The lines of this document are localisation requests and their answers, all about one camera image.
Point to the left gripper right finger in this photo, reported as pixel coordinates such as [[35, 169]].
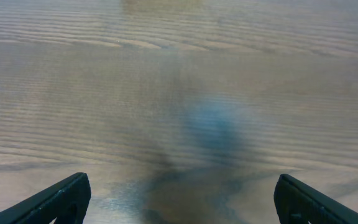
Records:
[[298, 203]]

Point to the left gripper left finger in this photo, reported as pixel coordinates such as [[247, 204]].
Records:
[[65, 202]]

